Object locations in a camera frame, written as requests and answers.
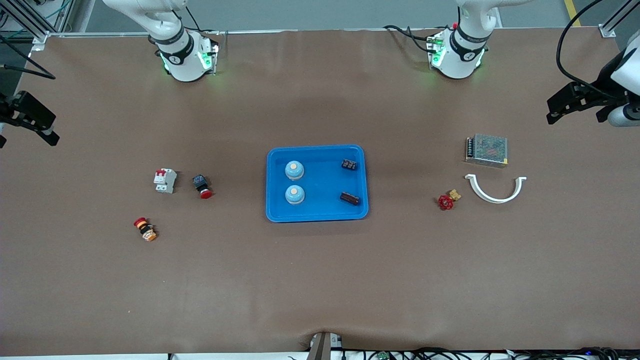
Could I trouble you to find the aluminium frame profile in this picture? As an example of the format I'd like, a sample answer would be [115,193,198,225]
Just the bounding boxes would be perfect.
[600,0,640,38]
[0,0,76,51]

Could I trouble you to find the metal mesh power supply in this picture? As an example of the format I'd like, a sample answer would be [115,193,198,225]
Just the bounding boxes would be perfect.
[464,133,509,168]

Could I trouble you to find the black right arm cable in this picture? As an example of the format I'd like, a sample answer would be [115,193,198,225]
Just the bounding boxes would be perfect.
[0,34,57,81]

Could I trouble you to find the red yellow emergency stop button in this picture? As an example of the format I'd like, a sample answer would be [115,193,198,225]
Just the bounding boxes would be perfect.
[133,217,158,243]

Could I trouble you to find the white curved pipe clamp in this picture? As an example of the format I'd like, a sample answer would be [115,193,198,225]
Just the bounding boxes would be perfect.
[464,173,528,204]

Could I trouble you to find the brown camera mount bracket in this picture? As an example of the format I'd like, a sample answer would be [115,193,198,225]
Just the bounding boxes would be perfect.
[306,331,344,360]

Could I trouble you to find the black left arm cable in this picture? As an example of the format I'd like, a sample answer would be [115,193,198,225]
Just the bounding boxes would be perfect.
[556,0,608,98]

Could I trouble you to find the red handle brass valve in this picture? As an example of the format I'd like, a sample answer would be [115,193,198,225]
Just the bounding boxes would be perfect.
[438,188,462,211]

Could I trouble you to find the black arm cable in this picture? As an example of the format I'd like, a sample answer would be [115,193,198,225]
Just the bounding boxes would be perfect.
[0,34,57,81]
[556,0,608,98]

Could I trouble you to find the blue plastic tray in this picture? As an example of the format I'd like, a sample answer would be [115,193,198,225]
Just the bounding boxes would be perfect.
[265,144,370,223]

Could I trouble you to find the white circuit breaker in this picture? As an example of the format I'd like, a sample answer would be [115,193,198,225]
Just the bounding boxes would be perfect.
[153,168,178,194]

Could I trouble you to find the red push button switch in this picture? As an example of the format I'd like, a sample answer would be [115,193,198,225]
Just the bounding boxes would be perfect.
[192,174,213,200]

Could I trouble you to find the brown table mat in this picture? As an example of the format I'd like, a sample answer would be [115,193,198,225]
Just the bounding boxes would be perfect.
[0,27,640,357]

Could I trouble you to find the black cable bundle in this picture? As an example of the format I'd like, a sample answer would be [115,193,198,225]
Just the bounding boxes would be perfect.
[345,346,621,360]

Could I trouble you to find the black arm base cables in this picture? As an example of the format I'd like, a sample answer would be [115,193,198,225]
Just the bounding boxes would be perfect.
[384,24,441,53]

